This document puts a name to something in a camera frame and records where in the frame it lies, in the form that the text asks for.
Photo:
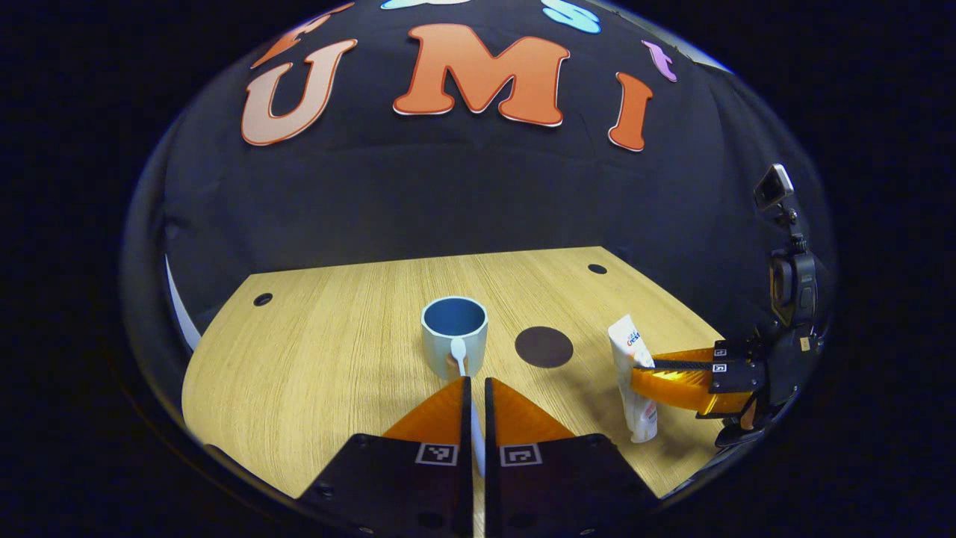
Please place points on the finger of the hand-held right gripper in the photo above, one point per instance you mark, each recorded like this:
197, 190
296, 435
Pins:
691, 354
672, 388

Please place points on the white toothpaste tube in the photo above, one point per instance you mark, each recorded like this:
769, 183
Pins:
626, 340

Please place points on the light blue toothbrush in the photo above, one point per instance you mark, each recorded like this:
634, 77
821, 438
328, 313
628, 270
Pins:
458, 351

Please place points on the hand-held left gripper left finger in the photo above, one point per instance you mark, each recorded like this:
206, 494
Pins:
467, 448

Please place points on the blue cup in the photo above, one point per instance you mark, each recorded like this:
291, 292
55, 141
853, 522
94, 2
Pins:
448, 347

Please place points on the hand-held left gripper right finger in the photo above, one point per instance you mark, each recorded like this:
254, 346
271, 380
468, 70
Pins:
491, 448

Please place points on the brown round coaster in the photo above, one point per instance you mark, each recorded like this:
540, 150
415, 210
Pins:
544, 347

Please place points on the black backdrop cloth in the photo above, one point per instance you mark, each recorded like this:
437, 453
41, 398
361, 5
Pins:
448, 194

